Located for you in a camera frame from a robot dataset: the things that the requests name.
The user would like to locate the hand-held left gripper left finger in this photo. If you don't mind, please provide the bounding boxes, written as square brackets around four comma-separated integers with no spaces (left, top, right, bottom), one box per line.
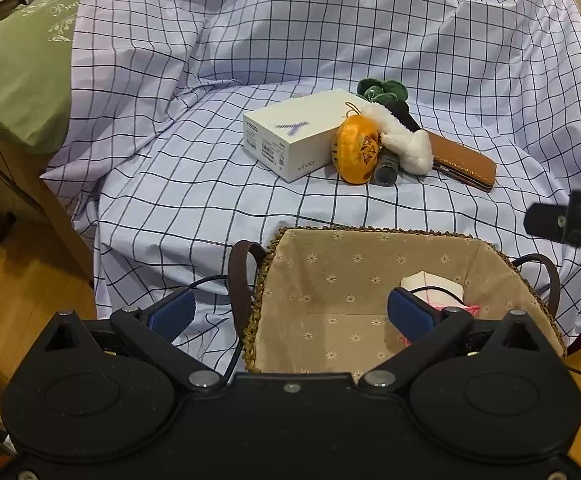
[43,290,226,394]

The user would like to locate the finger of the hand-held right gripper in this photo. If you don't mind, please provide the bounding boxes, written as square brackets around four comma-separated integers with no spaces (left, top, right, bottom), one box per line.
[524,202,571,242]

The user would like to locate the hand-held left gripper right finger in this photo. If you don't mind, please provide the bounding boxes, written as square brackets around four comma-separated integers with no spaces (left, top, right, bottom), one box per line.
[358,287,551,394]

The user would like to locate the woven basket with floral liner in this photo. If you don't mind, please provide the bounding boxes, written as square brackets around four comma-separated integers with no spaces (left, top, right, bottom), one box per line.
[228,226,567,374]

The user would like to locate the white fluffy plush toy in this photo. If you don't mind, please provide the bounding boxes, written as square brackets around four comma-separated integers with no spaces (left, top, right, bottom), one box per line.
[358,102,434,176]

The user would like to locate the orange plush pouch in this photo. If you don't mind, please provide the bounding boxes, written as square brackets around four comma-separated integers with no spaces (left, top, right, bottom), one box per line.
[331,101,384,184]

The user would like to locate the green plush toy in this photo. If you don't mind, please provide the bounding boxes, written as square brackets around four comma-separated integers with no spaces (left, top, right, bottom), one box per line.
[357,78,410,111]

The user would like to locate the white tissue packet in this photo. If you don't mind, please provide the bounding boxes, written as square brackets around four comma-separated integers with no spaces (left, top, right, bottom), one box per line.
[401,270,481,318]

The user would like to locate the brown leather case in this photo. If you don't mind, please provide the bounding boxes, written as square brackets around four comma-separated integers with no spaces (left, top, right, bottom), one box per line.
[428,131,498,192]

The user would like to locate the checkered lilac bed sheet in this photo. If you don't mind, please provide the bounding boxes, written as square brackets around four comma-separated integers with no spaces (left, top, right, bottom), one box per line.
[40,0,581,358]

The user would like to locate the grey transparent bottle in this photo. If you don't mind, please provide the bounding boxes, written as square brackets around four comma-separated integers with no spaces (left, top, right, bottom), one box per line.
[373,152,400,186]

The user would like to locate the black cylinder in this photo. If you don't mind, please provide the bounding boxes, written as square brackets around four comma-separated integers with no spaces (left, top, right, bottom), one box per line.
[393,102,421,133]

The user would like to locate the wooden cabinet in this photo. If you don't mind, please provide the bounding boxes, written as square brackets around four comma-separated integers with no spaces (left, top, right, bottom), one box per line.
[0,130,96,291]

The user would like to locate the white cardboard box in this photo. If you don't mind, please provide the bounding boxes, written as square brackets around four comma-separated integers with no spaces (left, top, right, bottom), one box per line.
[243,88,366,184]

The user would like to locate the green embroidered pillow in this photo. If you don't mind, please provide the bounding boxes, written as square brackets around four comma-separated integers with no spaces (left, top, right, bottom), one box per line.
[0,0,96,156]

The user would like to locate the black cable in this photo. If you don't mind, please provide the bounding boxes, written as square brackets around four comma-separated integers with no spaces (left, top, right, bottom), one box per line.
[183,275,244,378]

